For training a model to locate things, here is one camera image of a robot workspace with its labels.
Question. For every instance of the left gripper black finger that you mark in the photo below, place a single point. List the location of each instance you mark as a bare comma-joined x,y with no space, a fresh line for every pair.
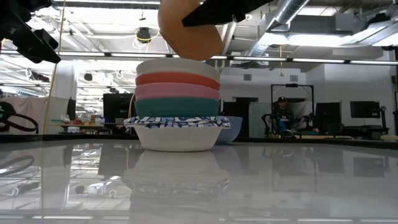
46,37
34,51

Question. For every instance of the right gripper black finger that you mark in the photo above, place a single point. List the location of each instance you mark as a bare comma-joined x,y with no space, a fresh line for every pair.
224,12

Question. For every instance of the orange plastic bowl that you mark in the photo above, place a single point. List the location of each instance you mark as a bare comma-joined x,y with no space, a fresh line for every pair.
192,40

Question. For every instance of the white plastic bowl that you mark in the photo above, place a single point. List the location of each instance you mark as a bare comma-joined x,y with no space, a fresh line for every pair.
174,67

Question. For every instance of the red plastic bowl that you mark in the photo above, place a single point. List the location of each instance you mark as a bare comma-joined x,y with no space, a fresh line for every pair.
174,78

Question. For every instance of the pink plastic bowl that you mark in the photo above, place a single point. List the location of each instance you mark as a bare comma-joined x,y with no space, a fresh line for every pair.
174,91

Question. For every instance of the teal plastic bowl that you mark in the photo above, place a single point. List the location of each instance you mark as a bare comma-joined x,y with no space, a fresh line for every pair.
174,108

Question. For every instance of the blue plastic bowl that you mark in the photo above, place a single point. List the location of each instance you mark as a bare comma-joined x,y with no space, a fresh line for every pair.
231,129

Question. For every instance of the blue leaf pattern paper bowl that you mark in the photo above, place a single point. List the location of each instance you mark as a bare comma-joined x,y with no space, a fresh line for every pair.
174,119
177,138

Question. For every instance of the person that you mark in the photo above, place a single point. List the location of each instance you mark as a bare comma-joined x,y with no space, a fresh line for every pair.
283,116
4,110

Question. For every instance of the cluttered workbench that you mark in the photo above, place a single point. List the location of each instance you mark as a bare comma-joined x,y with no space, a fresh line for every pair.
81,126

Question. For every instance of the black cabinet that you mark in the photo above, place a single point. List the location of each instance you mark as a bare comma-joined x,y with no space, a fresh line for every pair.
118,105

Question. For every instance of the long ceiling strip light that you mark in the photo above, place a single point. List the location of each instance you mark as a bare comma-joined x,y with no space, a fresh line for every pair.
311,60

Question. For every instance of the grey patterned partition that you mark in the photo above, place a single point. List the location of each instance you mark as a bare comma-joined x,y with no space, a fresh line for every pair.
259,119

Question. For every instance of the black screen panel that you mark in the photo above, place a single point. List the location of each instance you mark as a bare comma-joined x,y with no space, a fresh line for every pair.
328,113

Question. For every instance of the black computer monitor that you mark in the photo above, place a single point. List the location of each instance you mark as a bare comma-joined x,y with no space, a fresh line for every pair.
365,109

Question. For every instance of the black desk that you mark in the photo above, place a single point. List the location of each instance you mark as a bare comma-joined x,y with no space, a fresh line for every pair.
363,130

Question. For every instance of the black metal table frame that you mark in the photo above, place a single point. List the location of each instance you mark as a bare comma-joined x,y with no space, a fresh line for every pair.
62,137

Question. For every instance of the black camera stand frame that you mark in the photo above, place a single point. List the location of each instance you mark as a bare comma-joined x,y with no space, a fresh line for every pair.
291,85

